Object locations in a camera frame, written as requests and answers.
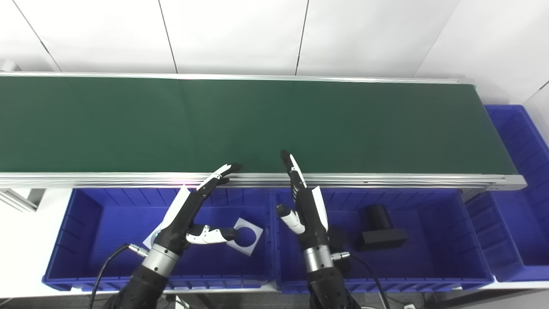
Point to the grey conveyor end housing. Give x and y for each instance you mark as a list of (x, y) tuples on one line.
[(8, 65)]

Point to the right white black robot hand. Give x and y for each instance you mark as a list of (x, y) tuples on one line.
[(309, 219)]

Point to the aluminium conveyor leg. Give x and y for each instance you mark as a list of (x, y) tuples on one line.
[(17, 199)]

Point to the blue plastic bin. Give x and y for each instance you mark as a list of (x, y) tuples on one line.
[(437, 240), (94, 240), (523, 214)]

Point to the green conveyor belt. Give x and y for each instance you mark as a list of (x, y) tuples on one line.
[(300, 124)]

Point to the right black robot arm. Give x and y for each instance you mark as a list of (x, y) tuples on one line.
[(326, 287)]

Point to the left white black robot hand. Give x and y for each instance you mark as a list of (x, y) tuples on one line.
[(178, 227)]

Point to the black block part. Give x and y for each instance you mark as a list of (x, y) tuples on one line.
[(381, 238)]

